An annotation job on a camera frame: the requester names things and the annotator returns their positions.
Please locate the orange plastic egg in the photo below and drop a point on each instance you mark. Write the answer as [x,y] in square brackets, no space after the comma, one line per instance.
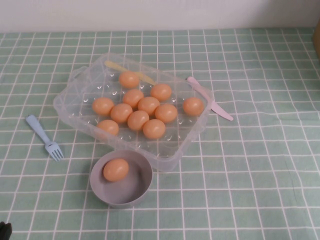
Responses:
[166,113]
[116,170]
[107,128]
[103,106]
[161,92]
[149,105]
[121,113]
[129,79]
[193,106]
[132,97]
[138,120]
[154,129]

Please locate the grey round bowl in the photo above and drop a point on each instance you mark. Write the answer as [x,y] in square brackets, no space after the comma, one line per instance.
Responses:
[130,192]

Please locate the light blue plastic fork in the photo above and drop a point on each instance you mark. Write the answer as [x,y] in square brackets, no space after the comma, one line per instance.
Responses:
[37,128]

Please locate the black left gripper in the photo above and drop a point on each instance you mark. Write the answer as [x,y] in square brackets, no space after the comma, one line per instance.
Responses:
[5,231]

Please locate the pink plastic knife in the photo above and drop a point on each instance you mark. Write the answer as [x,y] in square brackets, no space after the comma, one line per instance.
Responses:
[217,108]

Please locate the yellow plastic knife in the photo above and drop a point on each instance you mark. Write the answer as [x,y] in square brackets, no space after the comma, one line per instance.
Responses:
[117,66]

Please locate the brown cardboard box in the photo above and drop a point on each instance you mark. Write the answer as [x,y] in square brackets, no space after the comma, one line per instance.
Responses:
[316,37]

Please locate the clear plastic egg box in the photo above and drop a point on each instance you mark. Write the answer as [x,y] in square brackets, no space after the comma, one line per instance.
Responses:
[75,100]

